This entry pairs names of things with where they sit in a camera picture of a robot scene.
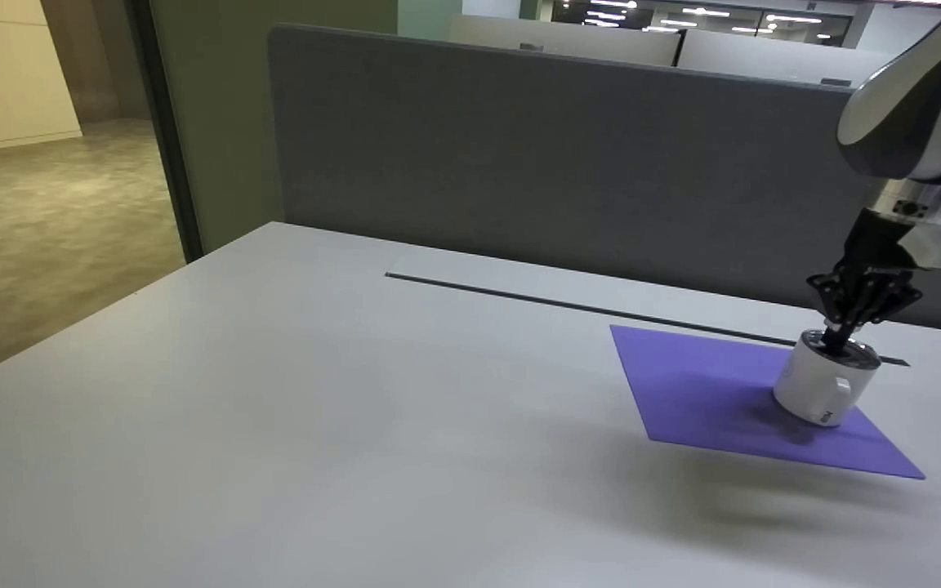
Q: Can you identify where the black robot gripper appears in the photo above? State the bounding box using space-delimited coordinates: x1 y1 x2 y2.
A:
805 208 922 352

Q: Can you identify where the grey desk partition panel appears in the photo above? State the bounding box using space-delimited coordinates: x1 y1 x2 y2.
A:
267 26 874 306

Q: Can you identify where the purple square mat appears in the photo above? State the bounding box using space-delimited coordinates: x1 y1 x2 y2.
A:
612 327 922 480

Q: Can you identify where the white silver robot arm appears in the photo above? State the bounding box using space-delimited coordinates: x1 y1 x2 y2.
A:
805 24 941 357

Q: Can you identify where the white mug with handle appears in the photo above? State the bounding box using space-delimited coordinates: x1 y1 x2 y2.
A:
774 329 878 429

